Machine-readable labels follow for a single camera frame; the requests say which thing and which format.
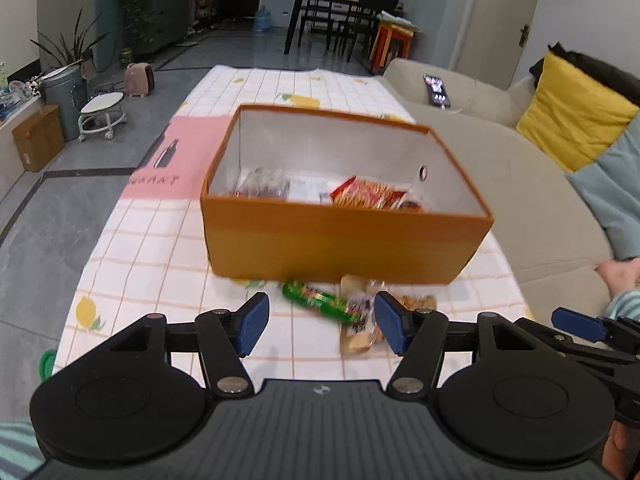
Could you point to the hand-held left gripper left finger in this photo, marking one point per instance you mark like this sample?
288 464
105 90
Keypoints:
252 322

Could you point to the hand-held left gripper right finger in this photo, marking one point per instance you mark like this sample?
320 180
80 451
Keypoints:
392 322

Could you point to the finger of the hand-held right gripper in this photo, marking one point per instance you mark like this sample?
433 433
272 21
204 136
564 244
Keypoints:
565 347
577 324

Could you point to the green snack packet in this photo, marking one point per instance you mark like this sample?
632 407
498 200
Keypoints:
320 302

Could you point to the orange cardboard box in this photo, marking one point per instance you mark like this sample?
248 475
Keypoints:
330 240

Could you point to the red cracker packet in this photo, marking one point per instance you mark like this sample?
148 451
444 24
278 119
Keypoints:
367 192

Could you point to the clear packet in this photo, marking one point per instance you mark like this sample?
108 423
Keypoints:
262 185

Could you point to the white snack packet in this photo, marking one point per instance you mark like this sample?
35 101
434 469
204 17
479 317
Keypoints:
307 190

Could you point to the person's right hand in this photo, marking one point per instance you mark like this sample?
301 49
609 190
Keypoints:
616 452

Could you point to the small beige cookie packet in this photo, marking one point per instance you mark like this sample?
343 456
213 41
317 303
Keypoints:
417 303

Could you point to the striped teal cloth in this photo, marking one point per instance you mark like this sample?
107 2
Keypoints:
17 452
627 306

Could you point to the bare foot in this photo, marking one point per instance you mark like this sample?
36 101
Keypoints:
620 274

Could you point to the dark red snack packet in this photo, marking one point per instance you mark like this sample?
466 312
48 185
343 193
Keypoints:
410 205

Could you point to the beige sofa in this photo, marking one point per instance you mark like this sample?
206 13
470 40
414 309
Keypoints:
530 200

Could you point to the yellow pillow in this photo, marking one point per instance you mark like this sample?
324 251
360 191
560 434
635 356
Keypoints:
575 110

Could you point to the smartphone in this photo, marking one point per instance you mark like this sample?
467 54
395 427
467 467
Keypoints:
436 91

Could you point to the black cloth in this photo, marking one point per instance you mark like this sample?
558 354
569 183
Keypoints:
595 67

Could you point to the white round rolling stool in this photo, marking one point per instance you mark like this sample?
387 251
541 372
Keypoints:
102 110

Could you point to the pink backpack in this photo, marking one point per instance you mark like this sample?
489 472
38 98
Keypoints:
140 80

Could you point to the orange stool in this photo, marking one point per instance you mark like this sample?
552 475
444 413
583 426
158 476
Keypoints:
395 42

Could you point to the brown cardboard carton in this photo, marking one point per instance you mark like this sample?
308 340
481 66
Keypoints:
37 137

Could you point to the grey bin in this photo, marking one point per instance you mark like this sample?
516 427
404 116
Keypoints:
62 95

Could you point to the dark dining chairs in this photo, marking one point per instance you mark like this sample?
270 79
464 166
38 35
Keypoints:
350 25

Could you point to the blue water jug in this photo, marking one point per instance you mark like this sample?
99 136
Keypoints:
262 20

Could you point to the dark cabinet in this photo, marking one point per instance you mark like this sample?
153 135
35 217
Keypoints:
167 10

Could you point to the long leaf potted plant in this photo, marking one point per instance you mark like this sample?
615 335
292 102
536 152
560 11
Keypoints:
70 47

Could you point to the green climbing plant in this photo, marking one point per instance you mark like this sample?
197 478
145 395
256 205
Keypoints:
135 5

